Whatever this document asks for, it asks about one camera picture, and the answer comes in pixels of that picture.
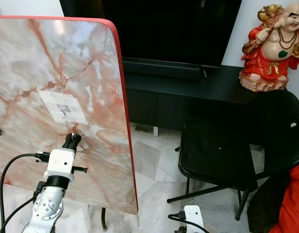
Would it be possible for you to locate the red cloth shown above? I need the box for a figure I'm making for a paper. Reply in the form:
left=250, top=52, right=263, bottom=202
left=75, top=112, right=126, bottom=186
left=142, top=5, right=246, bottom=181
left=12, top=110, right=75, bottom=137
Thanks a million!
left=282, top=160, right=299, bottom=233

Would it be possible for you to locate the black soundbar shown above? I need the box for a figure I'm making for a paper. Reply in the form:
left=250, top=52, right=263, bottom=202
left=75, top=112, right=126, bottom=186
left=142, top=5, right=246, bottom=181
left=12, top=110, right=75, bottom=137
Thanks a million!
left=123, top=57, right=207, bottom=81

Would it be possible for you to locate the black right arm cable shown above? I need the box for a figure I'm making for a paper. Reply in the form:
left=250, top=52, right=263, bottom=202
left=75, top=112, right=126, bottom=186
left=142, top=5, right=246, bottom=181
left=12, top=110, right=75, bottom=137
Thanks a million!
left=167, top=212, right=201, bottom=233

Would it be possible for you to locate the black flat television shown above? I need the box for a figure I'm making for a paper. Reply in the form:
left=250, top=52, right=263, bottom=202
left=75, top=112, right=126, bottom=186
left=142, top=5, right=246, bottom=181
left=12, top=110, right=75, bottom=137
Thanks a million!
left=61, top=0, right=243, bottom=67

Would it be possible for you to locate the black TV console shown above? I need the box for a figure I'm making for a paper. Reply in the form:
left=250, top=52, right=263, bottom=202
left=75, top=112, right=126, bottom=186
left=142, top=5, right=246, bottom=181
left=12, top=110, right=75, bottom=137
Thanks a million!
left=124, top=66, right=288, bottom=141

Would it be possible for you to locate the red laughing Buddha statue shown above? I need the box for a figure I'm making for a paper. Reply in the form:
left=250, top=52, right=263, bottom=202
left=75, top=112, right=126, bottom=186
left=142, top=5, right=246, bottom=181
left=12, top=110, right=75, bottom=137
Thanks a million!
left=239, top=1, right=299, bottom=93

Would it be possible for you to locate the marble pattern folding table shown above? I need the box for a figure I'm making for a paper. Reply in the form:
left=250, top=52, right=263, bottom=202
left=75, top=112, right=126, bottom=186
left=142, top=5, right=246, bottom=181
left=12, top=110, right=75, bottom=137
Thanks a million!
left=0, top=15, right=139, bottom=232

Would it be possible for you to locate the black folding chair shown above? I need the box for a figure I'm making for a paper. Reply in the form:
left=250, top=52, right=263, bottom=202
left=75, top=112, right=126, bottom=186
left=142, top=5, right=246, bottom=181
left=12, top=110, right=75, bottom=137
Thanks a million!
left=167, top=90, right=299, bottom=233

